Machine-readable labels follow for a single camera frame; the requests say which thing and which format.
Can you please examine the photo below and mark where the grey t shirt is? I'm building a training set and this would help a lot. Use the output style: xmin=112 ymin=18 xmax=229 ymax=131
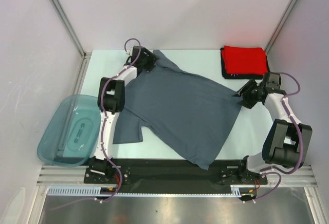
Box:
xmin=113 ymin=50 xmax=241 ymax=170

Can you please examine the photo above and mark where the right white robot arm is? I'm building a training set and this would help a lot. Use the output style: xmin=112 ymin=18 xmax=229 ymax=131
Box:
xmin=234 ymin=72 xmax=313 ymax=183

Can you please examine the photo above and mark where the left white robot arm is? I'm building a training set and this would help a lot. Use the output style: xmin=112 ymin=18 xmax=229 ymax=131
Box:
xmin=84 ymin=46 xmax=159 ymax=183

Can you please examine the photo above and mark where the teal transparent plastic bin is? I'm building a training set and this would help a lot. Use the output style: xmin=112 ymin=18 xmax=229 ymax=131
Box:
xmin=37 ymin=95 xmax=101 ymax=167

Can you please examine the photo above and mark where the left aluminium frame post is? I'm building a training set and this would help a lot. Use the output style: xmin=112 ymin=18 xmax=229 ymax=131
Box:
xmin=38 ymin=0 xmax=87 ymax=57

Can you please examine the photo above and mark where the aluminium frame post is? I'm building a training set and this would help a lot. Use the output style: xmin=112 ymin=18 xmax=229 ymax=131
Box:
xmin=38 ymin=0 xmax=87 ymax=57
xmin=264 ymin=0 xmax=312 ymax=52

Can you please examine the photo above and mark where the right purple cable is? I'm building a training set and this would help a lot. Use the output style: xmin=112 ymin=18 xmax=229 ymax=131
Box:
xmin=243 ymin=72 xmax=305 ymax=204

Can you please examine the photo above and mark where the aluminium front rail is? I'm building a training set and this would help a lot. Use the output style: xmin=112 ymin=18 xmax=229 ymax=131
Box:
xmin=36 ymin=165 xmax=317 ymax=187

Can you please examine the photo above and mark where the white slotted cable duct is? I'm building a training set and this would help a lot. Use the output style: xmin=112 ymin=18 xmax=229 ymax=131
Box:
xmin=47 ymin=185 xmax=257 ymax=198

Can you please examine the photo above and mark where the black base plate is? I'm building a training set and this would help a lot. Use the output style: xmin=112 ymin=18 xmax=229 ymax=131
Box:
xmin=87 ymin=159 xmax=268 ymax=192

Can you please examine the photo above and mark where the right aluminium frame post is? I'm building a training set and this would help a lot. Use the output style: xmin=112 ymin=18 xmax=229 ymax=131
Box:
xmin=264 ymin=0 xmax=312 ymax=52

